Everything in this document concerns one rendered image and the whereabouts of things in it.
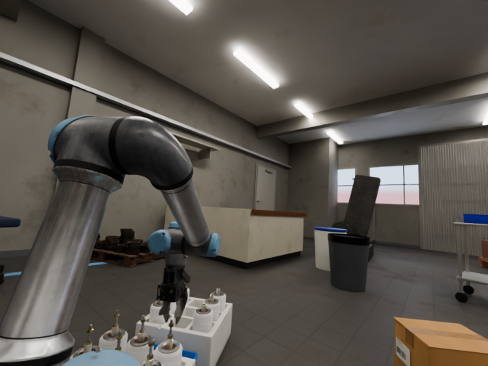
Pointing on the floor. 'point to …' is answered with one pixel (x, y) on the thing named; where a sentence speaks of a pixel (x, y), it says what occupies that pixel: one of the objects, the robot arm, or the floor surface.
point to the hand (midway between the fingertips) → (172, 318)
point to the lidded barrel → (322, 249)
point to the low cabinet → (252, 234)
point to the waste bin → (348, 261)
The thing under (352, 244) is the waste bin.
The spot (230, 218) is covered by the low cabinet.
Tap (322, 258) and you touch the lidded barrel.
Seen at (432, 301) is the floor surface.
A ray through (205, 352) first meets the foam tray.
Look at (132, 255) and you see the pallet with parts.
